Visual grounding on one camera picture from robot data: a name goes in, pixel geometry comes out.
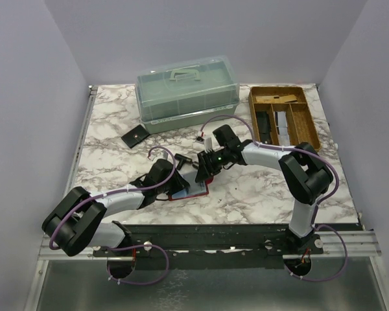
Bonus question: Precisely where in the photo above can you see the brown cardboard piece in tray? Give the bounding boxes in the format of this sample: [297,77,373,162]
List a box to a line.
[255,95,298,104]

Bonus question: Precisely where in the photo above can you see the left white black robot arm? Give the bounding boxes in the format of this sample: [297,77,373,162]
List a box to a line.
[41,159,190,257]

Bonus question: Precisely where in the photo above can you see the black T-shaped part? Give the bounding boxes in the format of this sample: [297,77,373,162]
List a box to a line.
[174,154,193,170]

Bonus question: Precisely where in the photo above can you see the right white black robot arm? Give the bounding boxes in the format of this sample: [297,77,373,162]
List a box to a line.
[195,124,338,254]

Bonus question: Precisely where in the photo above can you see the red card holder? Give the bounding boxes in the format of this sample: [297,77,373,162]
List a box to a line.
[168,179,209,201]

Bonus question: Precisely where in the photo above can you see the white cards in tray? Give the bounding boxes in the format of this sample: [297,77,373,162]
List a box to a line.
[274,111,290,146]

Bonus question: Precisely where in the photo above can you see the aluminium frame rail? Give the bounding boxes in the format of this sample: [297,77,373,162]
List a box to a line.
[41,85,136,257]

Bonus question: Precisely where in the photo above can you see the black mounting base rail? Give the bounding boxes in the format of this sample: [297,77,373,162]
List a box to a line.
[92,225,323,274]

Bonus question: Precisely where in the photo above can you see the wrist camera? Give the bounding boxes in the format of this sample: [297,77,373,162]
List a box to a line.
[194,135,213,152]
[148,148,169,163]

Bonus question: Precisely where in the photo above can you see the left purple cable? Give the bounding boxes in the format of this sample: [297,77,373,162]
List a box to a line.
[49,146,179,286]

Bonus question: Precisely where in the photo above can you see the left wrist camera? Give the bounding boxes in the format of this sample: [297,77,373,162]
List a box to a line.
[148,148,169,163]

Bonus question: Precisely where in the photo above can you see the brown woven organizer tray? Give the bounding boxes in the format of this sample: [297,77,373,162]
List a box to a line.
[248,86,321,151]

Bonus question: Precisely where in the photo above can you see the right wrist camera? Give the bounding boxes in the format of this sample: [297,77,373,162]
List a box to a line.
[194,135,213,152]

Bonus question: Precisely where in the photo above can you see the green plastic storage box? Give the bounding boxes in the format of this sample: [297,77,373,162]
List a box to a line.
[136,56,240,134]

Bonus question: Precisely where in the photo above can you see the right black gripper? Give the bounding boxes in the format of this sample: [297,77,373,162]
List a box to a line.
[195,148,230,183]

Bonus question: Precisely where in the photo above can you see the light blue card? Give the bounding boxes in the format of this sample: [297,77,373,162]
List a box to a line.
[171,171,209,200]

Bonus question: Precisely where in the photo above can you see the black items in tray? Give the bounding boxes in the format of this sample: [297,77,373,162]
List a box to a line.
[255,111,272,144]

